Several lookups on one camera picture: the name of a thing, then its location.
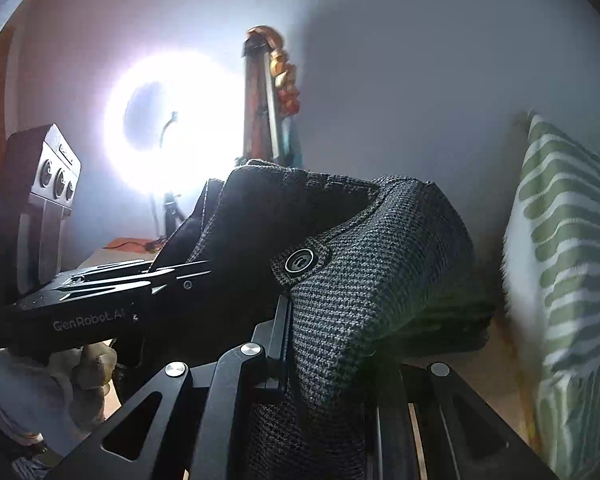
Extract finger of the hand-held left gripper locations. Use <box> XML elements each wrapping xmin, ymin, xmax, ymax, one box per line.
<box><xmin>145</xmin><ymin>259</ymin><xmax>214</xmax><ymax>297</ymax></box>

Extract person's left forearm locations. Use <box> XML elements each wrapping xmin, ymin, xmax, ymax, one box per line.
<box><xmin>0</xmin><ymin>370</ymin><xmax>56</xmax><ymax>480</ymax></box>

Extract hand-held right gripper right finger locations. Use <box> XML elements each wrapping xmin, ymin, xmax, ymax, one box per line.
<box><xmin>365</xmin><ymin>357</ymin><xmax>561</xmax><ymax>480</ymax></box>

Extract orange bed sheet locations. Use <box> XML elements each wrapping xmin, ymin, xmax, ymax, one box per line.
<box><xmin>105</xmin><ymin>236</ymin><xmax>161</xmax><ymax>252</ymax></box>

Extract folded black pants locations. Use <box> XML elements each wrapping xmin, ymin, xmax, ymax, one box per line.
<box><xmin>395</xmin><ymin>285</ymin><xmax>496</xmax><ymax>356</ymax></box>

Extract small black tripod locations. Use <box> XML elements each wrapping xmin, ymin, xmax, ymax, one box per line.
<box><xmin>152</xmin><ymin>191</ymin><xmax>186</xmax><ymax>241</ymax></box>

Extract grey checked pants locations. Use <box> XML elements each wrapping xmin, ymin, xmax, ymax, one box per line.
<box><xmin>152</xmin><ymin>159</ymin><xmax>476</xmax><ymax>480</ymax></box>

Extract colourful patterned scarf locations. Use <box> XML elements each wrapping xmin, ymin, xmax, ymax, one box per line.
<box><xmin>245</xmin><ymin>25</ymin><xmax>303</xmax><ymax>166</ymax></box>

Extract green leaf pattern pillow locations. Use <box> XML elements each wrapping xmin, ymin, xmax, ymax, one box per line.
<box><xmin>502</xmin><ymin>110</ymin><xmax>600</xmax><ymax>480</ymax></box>

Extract tall grey tripod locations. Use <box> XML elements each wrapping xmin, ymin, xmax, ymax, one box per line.
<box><xmin>237</xmin><ymin>27</ymin><xmax>301</xmax><ymax>168</ymax></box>

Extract ring light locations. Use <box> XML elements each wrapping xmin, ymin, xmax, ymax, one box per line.
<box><xmin>102</xmin><ymin>50</ymin><xmax>246</xmax><ymax>196</ymax></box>

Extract person's left hand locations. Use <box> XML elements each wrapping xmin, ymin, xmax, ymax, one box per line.
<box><xmin>0</xmin><ymin>342</ymin><xmax>118</xmax><ymax>442</ymax></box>

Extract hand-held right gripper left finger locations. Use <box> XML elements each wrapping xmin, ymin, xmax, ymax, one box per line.
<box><xmin>45</xmin><ymin>294</ymin><xmax>295</xmax><ymax>480</ymax></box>

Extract black power cable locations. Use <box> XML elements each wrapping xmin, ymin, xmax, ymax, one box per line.
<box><xmin>112</xmin><ymin>239</ymin><xmax>166</xmax><ymax>252</ymax></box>

